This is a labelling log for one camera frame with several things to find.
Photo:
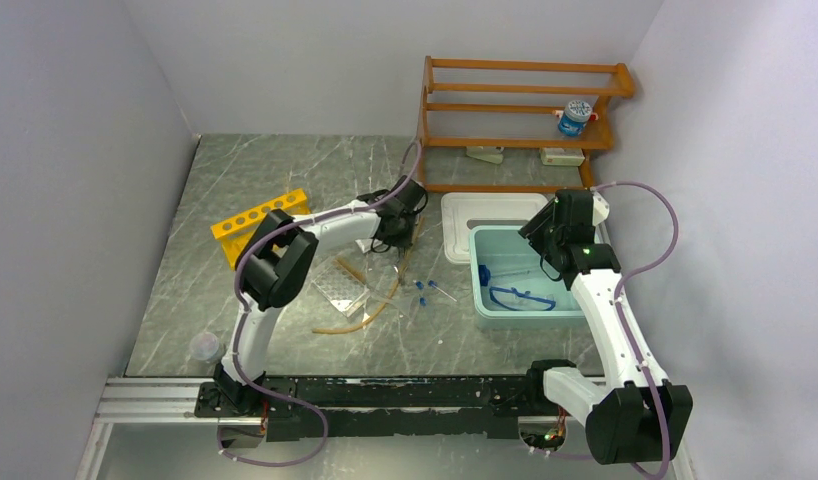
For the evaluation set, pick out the blue white labelled jar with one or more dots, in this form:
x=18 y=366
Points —
x=574 y=118

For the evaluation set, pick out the yellow test tube rack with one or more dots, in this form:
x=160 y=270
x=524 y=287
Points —
x=233 y=233

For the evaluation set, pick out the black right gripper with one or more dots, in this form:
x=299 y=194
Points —
x=534 y=231

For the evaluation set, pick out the light teal plastic bin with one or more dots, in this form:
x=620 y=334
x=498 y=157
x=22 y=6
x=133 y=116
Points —
x=501 y=247

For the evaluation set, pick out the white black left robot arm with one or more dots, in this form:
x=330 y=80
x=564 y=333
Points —
x=273 y=268

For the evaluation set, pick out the clear glass beaker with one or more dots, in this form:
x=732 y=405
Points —
x=206 y=347

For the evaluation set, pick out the clear plastic well plate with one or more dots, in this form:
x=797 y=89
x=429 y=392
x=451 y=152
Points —
x=334 y=283

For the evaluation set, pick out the clear glass watch plate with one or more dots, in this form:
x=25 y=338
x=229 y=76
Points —
x=406 y=303

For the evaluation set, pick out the tan bristle tube brush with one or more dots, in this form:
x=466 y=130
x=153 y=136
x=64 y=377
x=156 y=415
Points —
x=356 y=273

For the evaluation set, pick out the white plastic zip bag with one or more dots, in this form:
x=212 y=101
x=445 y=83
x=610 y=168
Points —
x=365 y=245

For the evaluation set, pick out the blue safety glasses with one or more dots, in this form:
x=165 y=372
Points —
x=511 y=299

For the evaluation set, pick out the orange wooden shelf rack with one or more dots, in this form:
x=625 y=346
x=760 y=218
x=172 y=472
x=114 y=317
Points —
x=515 y=105

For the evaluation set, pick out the metal crucible tongs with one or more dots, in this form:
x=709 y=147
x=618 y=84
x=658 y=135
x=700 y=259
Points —
x=402 y=264

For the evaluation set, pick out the small white box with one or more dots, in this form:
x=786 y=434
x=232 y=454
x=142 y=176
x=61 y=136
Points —
x=565 y=157

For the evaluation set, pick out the aluminium extrusion frame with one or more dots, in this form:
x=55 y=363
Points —
x=139 y=401

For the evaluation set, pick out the pale green soap dish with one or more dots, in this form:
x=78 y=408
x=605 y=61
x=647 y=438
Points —
x=492 y=155

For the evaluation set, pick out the tan rubber tubing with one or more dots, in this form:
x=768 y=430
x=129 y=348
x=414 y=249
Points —
x=367 y=319

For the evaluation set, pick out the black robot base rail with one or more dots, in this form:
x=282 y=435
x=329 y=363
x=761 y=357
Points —
x=506 y=406

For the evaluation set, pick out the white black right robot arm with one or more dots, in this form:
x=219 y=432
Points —
x=638 y=415

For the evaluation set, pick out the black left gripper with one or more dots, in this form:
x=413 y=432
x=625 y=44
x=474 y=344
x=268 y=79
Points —
x=405 y=242

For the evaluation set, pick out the white plastic bin lid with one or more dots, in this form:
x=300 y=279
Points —
x=461 y=212

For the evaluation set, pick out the blue base graduated cylinder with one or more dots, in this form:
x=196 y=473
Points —
x=487 y=276

